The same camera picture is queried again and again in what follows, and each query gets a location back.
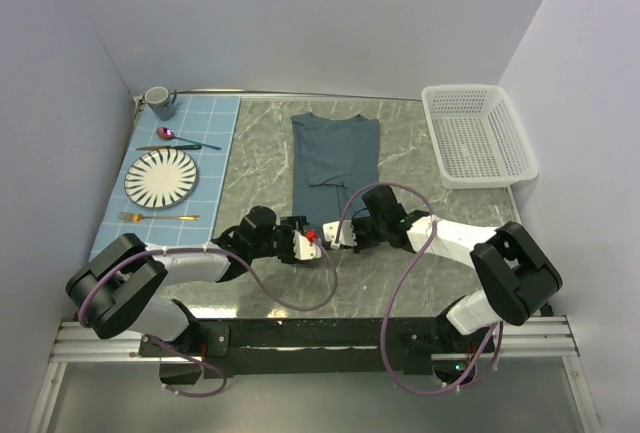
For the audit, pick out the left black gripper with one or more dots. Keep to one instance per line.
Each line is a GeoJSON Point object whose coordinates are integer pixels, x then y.
{"type": "Point", "coordinates": [290, 224]}

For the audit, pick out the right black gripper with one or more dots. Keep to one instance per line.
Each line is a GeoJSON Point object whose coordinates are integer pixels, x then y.
{"type": "Point", "coordinates": [360, 243]}

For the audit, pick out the blue-grey t-shirt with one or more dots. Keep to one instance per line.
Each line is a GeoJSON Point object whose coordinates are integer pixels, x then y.
{"type": "Point", "coordinates": [332, 160]}

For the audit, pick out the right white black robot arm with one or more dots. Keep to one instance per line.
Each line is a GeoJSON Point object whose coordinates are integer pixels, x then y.
{"type": "Point", "coordinates": [516, 276]}

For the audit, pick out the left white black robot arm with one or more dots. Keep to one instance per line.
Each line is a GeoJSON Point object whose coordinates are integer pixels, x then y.
{"type": "Point", "coordinates": [115, 292]}

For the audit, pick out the white blue striped plate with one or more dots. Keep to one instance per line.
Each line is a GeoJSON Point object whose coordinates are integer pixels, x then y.
{"type": "Point", "coordinates": [161, 179]}

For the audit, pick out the white perforated plastic basket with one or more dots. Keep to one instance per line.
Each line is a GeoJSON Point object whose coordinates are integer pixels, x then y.
{"type": "Point", "coordinates": [477, 136]}

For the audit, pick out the blue checked placemat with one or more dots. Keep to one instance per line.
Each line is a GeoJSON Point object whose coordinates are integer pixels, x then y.
{"type": "Point", "coordinates": [209, 119]}

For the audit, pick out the gold fork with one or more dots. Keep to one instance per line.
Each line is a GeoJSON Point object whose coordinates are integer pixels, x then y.
{"type": "Point", "coordinates": [138, 217]}

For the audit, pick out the iridescent purple spoon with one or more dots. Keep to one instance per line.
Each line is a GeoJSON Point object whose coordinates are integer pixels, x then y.
{"type": "Point", "coordinates": [167, 134]}

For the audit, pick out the grey mug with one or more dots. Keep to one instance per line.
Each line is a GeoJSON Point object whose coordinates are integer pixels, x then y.
{"type": "Point", "coordinates": [161, 101]}

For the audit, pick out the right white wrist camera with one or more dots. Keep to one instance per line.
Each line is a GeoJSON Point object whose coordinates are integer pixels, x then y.
{"type": "Point", "coordinates": [339, 235]}

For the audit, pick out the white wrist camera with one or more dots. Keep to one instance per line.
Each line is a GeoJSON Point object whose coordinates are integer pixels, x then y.
{"type": "Point", "coordinates": [339, 235]}
{"type": "Point", "coordinates": [306, 246]}

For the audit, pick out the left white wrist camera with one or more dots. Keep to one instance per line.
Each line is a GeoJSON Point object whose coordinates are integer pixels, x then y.
{"type": "Point", "coordinates": [306, 246]}

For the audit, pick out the aluminium frame rail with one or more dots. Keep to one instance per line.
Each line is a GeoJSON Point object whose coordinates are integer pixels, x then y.
{"type": "Point", "coordinates": [538, 337]}

